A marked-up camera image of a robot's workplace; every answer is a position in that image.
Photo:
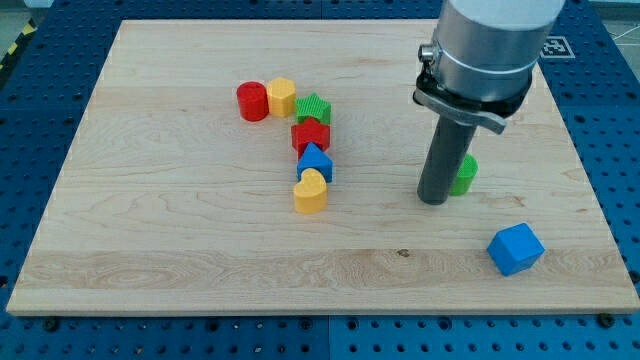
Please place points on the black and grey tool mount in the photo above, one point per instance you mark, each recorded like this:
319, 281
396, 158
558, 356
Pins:
464, 111

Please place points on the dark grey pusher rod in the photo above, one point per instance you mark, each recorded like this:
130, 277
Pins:
448, 148

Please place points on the green cylinder block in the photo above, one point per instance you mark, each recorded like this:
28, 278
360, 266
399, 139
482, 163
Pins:
465, 176

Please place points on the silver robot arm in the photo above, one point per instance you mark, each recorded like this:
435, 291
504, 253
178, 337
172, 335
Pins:
476, 71

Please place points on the blue cube block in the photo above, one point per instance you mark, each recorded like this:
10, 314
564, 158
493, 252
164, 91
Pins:
515, 249

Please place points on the fiducial marker tag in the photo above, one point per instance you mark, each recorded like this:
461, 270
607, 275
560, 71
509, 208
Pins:
556, 47

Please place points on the blue triangle block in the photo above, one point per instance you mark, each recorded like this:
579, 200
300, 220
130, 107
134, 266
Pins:
314, 157

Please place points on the red star block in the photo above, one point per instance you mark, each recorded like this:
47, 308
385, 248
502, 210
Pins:
310, 131

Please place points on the green star block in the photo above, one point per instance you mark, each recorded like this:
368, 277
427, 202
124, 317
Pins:
313, 106

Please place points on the yellow heart block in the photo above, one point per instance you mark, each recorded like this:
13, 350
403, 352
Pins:
311, 192

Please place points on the yellow hexagon block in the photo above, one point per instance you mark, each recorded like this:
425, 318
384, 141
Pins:
281, 94

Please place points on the red cylinder block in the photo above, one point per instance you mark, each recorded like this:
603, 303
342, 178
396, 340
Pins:
252, 101

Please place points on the light wooden board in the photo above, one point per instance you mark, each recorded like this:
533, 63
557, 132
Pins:
170, 204

